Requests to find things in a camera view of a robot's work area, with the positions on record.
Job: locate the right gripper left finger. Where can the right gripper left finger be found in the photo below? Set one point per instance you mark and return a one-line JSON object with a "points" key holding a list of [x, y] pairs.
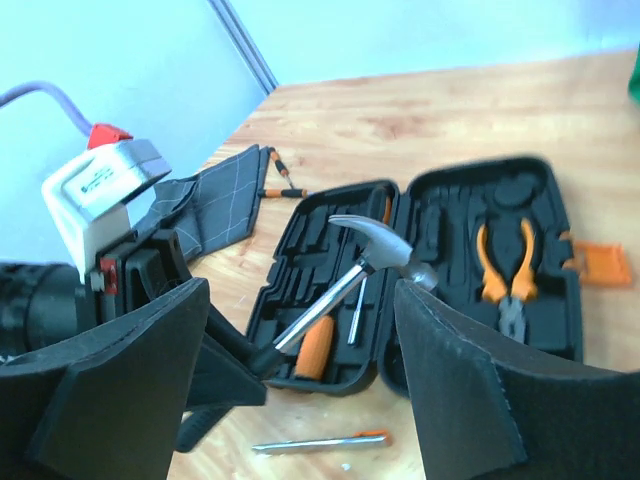
{"points": [[106, 404]]}

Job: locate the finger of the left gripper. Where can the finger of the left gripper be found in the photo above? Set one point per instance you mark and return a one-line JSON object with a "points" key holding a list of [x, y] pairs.
{"points": [[196, 426], [221, 377]]}

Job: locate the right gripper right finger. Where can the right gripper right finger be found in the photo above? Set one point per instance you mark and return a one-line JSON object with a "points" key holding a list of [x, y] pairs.
{"points": [[487, 407]]}

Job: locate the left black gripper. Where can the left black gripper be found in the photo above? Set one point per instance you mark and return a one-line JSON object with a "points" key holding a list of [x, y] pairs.
{"points": [[43, 304]]}

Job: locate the orange-handled screwdriver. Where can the orange-handled screwdriver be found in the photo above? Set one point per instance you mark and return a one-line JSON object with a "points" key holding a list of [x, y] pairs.
{"points": [[315, 349]]}

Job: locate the orange-black pliers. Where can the orange-black pliers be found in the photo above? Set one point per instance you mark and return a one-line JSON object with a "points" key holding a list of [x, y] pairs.
{"points": [[509, 297]]}

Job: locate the black-handled screwdriver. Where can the black-handled screwdriver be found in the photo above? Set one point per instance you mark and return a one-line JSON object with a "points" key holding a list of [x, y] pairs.
{"points": [[379, 208]]}

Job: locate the black plastic tool case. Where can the black plastic tool case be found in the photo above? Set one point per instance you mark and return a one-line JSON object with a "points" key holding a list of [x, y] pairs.
{"points": [[490, 238]]}

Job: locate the claw hammer black handle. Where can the claw hammer black handle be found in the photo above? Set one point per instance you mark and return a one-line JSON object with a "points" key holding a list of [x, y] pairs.
{"points": [[386, 249]]}

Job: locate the silver metal file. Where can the silver metal file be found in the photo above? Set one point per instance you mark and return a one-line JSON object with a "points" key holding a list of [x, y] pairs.
{"points": [[371, 439]]}

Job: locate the grey checked cloth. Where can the grey checked cloth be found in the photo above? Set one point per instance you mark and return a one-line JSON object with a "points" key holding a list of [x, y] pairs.
{"points": [[214, 208]]}

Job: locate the orange-black precision screwdriver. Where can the orange-black precision screwdriver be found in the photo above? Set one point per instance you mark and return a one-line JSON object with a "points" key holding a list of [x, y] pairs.
{"points": [[283, 193]]}

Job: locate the green sleeveless shirt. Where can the green sleeveless shirt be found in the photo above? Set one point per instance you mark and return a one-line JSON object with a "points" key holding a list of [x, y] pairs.
{"points": [[634, 81]]}

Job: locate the small brown-handled screwdriver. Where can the small brown-handled screwdriver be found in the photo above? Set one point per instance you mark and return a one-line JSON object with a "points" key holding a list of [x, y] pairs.
{"points": [[281, 168]]}

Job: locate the aluminium frame rail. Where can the aluminium frame rail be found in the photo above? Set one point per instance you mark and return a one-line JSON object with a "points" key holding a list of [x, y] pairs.
{"points": [[245, 45]]}

